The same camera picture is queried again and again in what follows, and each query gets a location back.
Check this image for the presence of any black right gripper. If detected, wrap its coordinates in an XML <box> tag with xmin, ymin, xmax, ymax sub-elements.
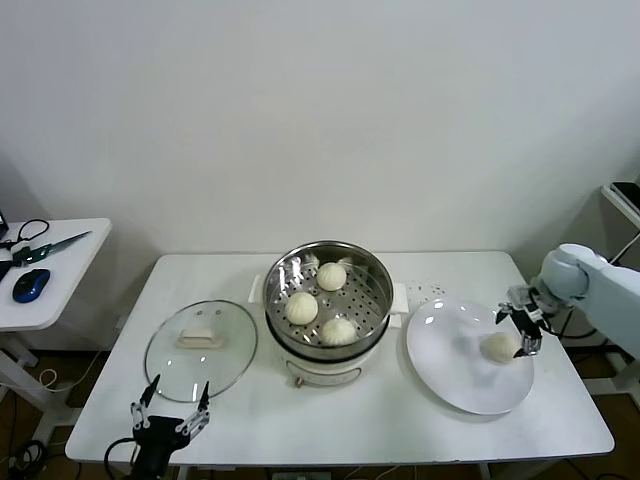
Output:
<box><xmin>495</xmin><ymin>304</ymin><xmax>543</xmax><ymax>360</ymax></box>

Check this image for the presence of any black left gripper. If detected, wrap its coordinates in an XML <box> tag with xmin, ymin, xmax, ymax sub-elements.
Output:
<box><xmin>129</xmin><ymin>373</ymin><xmax>211</xmax><ymax>480</ymax></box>

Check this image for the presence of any white steamed baozi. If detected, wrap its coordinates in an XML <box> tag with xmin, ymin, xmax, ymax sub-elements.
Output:
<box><xmin>316</xmin><ymin>262</ymin><xmax>348</xmax><ymax>292</ymax></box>
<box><xmin>479</xmin><ymin>332</ymin><xmax>521</xmax><ymax>365</ymax></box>
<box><xmin>319</xmin><ymin>318</ymin><xmax>358</xmax><ymax>346</ymax></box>
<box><xmin>285</xmin><ymin>291</ymin><xmax>320</xmax><ymax>326</ymax></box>

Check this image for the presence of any round glass pot lid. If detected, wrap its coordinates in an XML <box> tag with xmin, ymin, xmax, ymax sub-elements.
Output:
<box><xmin>144</xmin><ymin>298</ymin><xmax>259</xmax><ymax>404</ymax></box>

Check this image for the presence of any perforated steel steamer basket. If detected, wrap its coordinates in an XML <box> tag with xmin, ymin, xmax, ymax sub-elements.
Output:
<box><xmin>263</xmin><ymin>240</ymin><xmax>394</xmax><ymax>351</ymax></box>

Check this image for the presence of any round white plate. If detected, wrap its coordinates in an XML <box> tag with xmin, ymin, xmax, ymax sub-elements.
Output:
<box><xmin>405</xmin><ymin>298</ymin><xmax>535</xmax><ymax>415</ymax></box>

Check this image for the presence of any white electric cooker base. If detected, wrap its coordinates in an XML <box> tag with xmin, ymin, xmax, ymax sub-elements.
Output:
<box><xmin>248</xmin><ymin>274</ymin><xmax>410</xmax><ymax>390</ymax></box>

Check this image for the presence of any white side table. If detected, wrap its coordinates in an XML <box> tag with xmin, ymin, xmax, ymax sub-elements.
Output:
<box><xmin>0</xmin><ymin>217</ymin><xmax>113</xmax><ymax>436</ymax></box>

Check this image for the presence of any black flat device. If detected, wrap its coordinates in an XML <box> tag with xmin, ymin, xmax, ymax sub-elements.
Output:
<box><xmin>612</xmin><ymin>182</ymin><xmax>640</xmax><ymax>209</ymax></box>

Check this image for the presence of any blue computer mouse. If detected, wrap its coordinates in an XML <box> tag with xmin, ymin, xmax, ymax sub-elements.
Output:
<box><xmin>12</xmin><ymin>268</ymin><xmax>53</xmax><ymax>304</ymax></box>

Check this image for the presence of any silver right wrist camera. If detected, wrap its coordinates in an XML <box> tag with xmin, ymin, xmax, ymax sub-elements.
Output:
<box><xmin>505</xmin><ymin>282</ymin><xmax>540</xmax><ymax>311</ymax></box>

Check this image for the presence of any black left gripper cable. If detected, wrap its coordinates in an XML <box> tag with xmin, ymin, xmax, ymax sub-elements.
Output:
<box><xmin>103</xmin><ymin>437</ymin><xmax>139</xmax><ymax>477</ymax></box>

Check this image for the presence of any white coiled floor cable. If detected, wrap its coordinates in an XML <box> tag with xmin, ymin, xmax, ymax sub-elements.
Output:
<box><xmin>38</xmin><ymin>349</ymin><xmax>109</xmax><ymax>394</ymax></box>

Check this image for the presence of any black looped cable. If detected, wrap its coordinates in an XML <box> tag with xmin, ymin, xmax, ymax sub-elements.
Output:
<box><xmin>0</xmin><ymin>218</ymin><xmax>50</xmax><ymax>251</ymax></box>

